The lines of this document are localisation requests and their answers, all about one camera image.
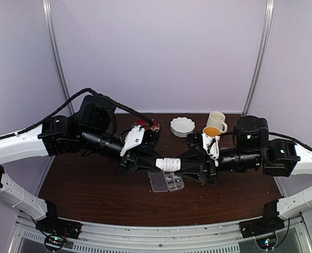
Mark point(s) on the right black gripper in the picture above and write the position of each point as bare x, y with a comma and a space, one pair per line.
208, 165

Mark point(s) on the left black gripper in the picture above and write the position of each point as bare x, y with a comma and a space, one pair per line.
131, 165

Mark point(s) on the clear plastic pill organizer box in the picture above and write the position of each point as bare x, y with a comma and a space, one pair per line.
165, 182

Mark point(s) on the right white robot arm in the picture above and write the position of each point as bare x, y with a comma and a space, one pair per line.
252, 149

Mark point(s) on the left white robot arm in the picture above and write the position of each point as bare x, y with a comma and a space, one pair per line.
93, 127

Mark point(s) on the red floral plate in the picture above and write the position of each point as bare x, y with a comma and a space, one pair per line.
154, 127

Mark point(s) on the yellow interior patterned mug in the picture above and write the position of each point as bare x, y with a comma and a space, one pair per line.
211, 131

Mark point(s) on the white scalloped bowl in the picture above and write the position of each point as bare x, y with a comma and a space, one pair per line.
182, 126

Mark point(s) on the cream ribbed mug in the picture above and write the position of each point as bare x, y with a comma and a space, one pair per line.
217, 119

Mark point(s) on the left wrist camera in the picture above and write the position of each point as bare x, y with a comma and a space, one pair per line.
133, 139

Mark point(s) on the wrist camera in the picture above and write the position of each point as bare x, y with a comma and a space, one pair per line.
211, 147
133, 139

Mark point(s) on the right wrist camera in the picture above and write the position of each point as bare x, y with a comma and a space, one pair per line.
211, 147

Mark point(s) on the front aluminium rail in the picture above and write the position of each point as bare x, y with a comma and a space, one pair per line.
218, 237

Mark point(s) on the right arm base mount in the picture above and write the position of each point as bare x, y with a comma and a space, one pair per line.
264, 231

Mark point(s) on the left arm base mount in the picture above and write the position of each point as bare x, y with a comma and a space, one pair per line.
56, 232

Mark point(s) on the right aluminium frame post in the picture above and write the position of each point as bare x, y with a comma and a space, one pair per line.
265, 36

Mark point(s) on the aluminium frame post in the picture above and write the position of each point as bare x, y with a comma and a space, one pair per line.
265, 36
47, 9

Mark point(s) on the left aluminium frame post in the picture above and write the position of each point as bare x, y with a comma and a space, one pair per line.
47, 9

